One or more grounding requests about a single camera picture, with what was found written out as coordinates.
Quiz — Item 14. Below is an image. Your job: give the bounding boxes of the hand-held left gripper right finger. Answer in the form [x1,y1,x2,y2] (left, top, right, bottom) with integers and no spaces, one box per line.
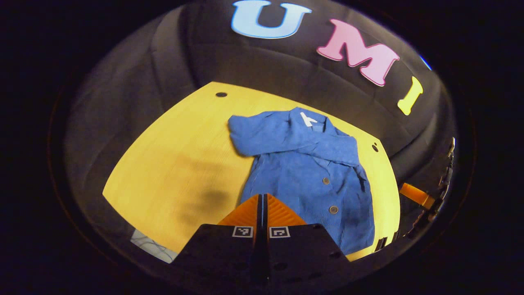
[262,194,357,295]

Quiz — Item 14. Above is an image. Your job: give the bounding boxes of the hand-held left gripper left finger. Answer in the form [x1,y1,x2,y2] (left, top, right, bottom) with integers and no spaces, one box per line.
[172,194,262,295]

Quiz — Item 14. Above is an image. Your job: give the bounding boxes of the blue button-up garment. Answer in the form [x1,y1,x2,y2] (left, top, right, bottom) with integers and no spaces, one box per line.
[228,107,375,255]

